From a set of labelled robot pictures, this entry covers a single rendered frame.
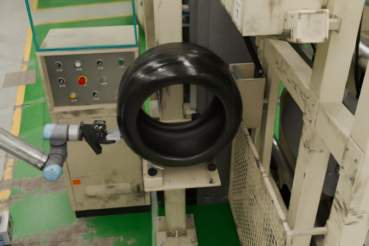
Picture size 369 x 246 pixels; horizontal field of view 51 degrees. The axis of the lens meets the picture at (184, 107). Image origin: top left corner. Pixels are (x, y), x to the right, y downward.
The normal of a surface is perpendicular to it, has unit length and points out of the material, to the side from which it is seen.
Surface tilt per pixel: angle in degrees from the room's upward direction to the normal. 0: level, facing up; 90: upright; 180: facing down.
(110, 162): 91
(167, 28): 90
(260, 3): 90
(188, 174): 0
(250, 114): 90
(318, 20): 72
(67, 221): 0
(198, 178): 0
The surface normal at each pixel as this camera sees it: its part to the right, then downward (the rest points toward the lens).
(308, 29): 0.09, 0.22
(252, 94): 0.10, 0.51
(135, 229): -0.01, -0.86
